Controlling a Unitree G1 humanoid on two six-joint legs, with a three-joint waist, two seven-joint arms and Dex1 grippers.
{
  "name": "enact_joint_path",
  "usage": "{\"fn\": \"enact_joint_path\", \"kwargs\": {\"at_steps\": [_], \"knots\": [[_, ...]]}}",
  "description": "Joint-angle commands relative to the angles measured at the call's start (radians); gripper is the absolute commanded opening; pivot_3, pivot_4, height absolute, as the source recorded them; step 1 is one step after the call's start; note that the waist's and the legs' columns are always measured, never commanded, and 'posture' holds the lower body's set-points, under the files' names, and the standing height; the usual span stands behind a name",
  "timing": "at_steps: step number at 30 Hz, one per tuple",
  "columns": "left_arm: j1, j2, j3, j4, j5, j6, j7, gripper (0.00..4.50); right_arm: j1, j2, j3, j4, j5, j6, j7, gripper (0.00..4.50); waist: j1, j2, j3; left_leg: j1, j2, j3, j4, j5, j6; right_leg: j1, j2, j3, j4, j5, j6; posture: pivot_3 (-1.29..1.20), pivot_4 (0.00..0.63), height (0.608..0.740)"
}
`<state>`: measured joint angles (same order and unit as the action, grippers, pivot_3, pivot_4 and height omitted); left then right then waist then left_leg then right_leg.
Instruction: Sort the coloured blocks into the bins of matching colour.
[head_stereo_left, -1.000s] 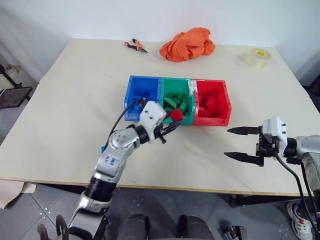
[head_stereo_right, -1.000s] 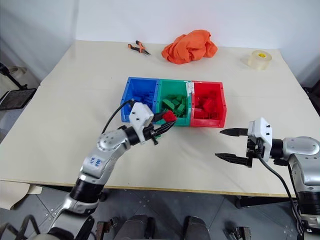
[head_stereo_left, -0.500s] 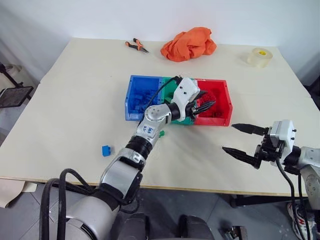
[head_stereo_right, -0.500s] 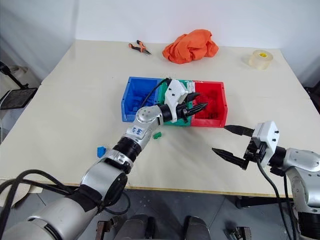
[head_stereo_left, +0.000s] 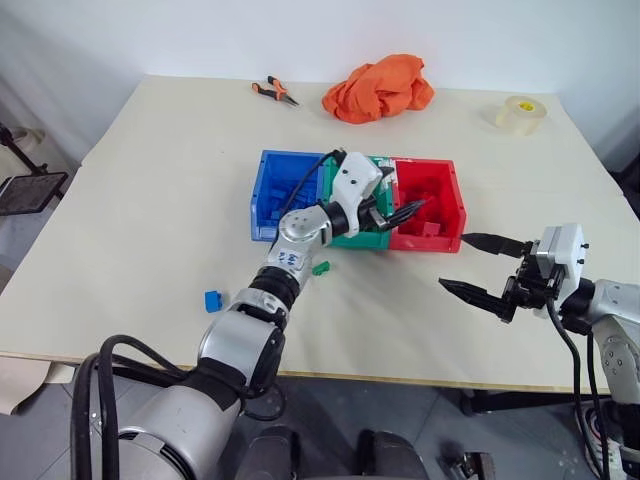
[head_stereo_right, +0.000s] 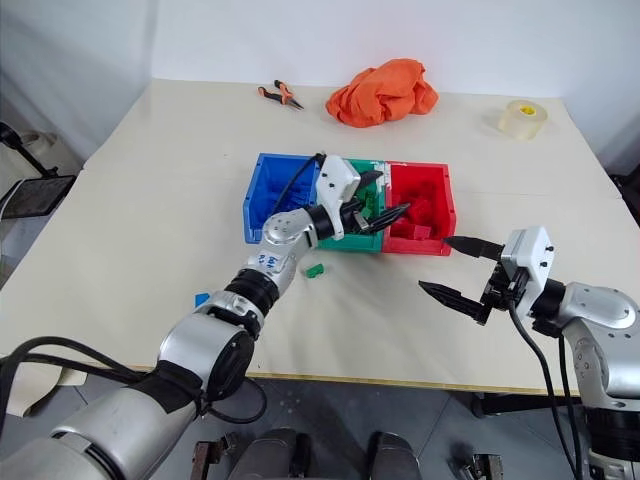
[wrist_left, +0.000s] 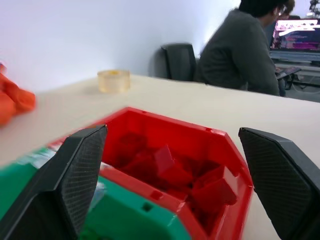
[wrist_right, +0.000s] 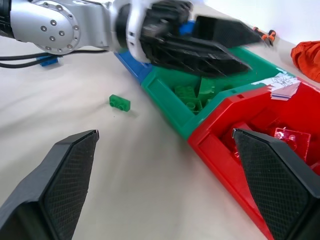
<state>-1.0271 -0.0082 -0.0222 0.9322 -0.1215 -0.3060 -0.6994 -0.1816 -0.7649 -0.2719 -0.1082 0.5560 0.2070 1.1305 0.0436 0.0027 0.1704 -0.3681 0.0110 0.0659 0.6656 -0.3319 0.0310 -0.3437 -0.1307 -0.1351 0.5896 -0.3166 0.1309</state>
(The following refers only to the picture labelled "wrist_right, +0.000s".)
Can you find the green square toy block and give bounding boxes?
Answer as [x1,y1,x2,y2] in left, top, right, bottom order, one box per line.
[174,85,199,101]

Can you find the green small toy block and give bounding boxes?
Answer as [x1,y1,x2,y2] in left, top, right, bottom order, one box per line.
[186,99,205,115]

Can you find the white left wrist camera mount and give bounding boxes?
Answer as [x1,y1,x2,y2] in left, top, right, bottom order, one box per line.
[125,0,152,64]

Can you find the clear red flat block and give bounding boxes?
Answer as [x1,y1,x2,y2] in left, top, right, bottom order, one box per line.
[273,126,312,163]

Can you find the orange handled pliers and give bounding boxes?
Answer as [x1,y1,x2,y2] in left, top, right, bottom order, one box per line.
[251,25,278,49]

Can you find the green plastic bin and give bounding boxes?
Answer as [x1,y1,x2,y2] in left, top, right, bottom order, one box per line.
[140,45,294,141]

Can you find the green two-stud toy block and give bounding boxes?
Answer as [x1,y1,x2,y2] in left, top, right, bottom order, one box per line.
[108,93,132,112]

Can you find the blue toy block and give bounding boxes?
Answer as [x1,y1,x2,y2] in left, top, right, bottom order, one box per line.
[37,55,63,67]
[178,19,196,36]

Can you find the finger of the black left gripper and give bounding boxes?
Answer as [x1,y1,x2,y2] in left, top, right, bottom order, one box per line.
[149,36,251,78]
[195,15,264,48]

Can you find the green sloped toy block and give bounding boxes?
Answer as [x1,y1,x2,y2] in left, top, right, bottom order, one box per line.
[198,76,216,98]

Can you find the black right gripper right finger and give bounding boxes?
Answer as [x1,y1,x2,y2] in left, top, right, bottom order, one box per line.
[231,128,320,240]

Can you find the red plastic bin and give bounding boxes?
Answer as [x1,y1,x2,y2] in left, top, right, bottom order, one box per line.
[187,77,320,240]

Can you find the orange cloth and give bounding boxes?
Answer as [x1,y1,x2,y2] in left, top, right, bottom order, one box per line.
[290,40,320,84]

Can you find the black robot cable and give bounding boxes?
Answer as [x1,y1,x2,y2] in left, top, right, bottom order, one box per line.
[0,55,64,69]
[0,49,109,62]

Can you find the white torn label sticker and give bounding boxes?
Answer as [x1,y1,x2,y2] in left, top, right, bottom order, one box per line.
[251,74,302,101]

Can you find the blue plastic bin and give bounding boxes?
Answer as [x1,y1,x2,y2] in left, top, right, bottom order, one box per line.
[113,47,154,84]

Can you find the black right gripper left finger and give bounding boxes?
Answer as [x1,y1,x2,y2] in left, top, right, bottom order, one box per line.
[0,129,100,240]

